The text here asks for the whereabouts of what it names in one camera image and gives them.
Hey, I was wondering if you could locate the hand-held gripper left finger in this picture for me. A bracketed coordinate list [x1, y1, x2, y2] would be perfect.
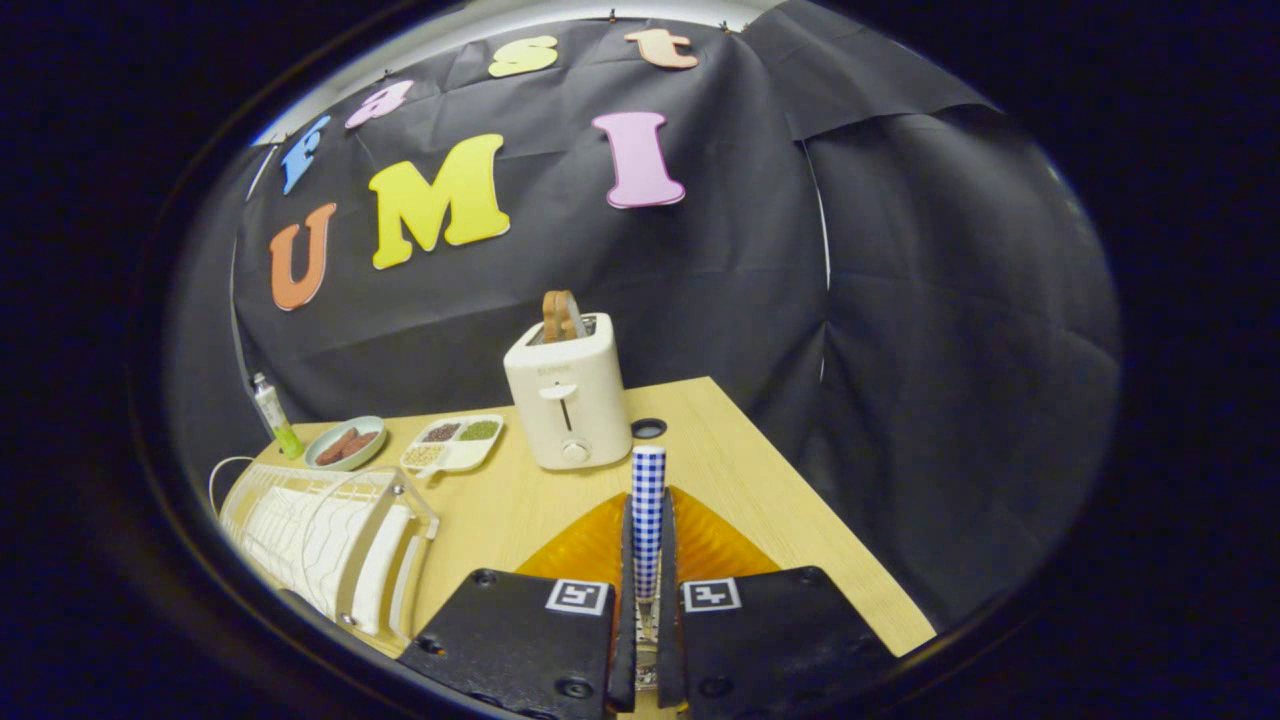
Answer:
[398, 492, 638, 719]

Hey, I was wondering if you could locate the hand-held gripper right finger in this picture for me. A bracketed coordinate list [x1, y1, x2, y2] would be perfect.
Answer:
[655, 487, 896, 719]

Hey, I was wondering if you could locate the blue checked handle spoon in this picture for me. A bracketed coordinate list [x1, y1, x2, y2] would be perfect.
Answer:
[630, 445, 668, 641]

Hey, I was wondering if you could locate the white wire dish rack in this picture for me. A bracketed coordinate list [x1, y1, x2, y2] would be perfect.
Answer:
[208, 456, 441, 641]

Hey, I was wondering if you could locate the white divided snack dish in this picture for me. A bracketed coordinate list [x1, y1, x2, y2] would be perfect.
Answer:
[400, 413, 505, 479]

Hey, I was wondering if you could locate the light green plate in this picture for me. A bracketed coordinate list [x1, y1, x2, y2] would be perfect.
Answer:
[304, 416, 388, 472]

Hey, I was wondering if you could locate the white toaster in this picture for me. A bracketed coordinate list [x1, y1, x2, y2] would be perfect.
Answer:
[503, 312, 634, 471]

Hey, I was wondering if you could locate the white drip tray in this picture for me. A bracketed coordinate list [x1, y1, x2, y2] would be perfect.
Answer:
[240, 485, 416, 636]

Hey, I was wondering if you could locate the brown toast slice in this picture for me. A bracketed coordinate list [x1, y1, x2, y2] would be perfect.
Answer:
[541, 290, 589, 344]

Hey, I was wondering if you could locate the clear bottle with green liquid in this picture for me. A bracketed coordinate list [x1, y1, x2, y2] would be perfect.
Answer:
[251, 373, 305, 460]

